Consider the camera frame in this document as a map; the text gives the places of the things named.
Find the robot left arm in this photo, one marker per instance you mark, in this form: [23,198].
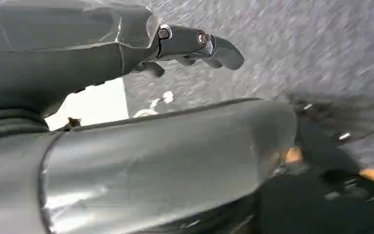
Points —
[9,181]

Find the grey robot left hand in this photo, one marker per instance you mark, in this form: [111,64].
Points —
[161,161]

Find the white panel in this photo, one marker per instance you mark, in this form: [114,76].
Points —
[93,103]

